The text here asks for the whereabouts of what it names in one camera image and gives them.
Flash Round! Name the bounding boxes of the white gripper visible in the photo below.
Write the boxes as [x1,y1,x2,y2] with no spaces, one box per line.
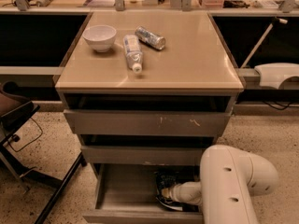
[161,184,182,203]

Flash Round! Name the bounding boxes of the blue chip bag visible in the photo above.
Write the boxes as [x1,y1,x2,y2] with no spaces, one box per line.
[155,171,183,211]

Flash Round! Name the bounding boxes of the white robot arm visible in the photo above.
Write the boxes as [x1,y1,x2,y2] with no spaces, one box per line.
[157,145,278,224]

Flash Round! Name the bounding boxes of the open bottom drawer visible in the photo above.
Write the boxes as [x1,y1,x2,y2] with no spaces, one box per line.
[83,164,204,224]

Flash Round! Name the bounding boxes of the middle drawer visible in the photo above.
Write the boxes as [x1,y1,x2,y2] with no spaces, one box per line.
[81,146,205,166]

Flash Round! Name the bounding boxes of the grey drawer cabinet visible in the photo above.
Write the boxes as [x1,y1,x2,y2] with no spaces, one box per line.
[54,10,245,224]

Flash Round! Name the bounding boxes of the top drawer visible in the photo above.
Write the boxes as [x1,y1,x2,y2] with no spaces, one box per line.
[64,109,230,137]

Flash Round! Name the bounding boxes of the silver drink can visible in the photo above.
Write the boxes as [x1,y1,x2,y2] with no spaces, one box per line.
[135,26,166,50]

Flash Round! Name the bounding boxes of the clear plastic water bottle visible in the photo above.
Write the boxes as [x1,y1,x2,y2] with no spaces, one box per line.
[123,35,143,74]

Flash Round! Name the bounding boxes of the white plastic housing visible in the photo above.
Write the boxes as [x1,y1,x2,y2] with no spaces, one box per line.
[254,63,299,89]

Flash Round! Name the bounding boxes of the white bowl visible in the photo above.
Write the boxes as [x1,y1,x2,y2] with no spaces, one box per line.
[82,25,117,52]

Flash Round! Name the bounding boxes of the black office chair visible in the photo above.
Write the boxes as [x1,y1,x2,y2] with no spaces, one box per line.
[0,80,88,224]

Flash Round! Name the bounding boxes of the dark items on right shelf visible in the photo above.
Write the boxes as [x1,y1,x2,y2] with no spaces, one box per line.
[223,0,249,8]

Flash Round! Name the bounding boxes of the black floor cable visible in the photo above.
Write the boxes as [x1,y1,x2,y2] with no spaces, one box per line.
[7,117,44,153]

